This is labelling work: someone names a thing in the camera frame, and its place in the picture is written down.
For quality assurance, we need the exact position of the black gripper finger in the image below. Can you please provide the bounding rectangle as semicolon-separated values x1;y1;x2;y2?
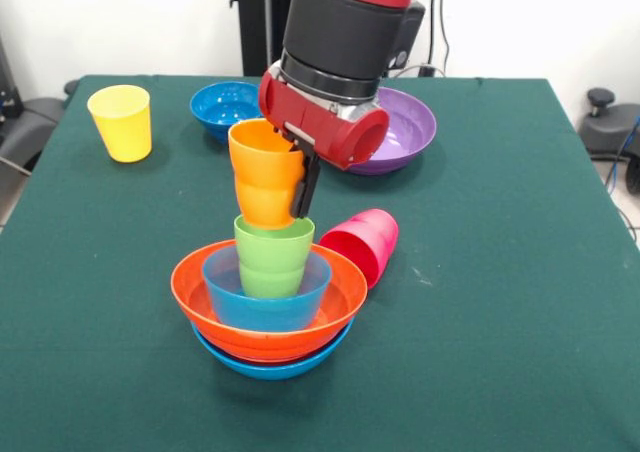
289;149;322;220

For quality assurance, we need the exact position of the pink plastic cup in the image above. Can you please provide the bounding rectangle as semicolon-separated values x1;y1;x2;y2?
318;208;400;291

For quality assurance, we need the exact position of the green plastic cup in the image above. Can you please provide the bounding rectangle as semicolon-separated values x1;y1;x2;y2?
233;214;317;300

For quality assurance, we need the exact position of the large light blue bowl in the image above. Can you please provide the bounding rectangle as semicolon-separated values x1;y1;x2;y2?
190;316;356;381

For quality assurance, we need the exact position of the small light blue bowl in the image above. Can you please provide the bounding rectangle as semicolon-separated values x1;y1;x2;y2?
201;247;333;334

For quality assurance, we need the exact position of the small dark blue bowl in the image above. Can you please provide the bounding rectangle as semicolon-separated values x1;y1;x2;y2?
189;81;266;146

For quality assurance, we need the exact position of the dark green tablecloth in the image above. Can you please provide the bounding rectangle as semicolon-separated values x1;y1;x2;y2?
0;74;640;452

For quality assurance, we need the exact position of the orange plastic cup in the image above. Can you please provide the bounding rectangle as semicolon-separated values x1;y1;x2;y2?
227;118;307;231

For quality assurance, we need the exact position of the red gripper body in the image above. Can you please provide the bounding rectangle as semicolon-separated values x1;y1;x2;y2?
257;71;391;172

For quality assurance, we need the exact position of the purple plastic bowl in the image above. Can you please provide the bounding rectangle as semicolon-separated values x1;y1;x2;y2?
347;87;437;177

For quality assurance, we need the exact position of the small orange-red bowl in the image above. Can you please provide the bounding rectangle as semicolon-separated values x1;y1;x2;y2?
199;329;351;368

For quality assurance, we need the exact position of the yellow plastic cup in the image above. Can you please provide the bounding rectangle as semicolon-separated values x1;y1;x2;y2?
86;84;152;164

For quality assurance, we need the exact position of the wide orange-red bowl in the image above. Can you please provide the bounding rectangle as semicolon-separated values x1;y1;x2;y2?
170;239;369;363

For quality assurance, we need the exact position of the black equipment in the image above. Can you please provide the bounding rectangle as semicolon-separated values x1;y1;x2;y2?
0;36;24;118

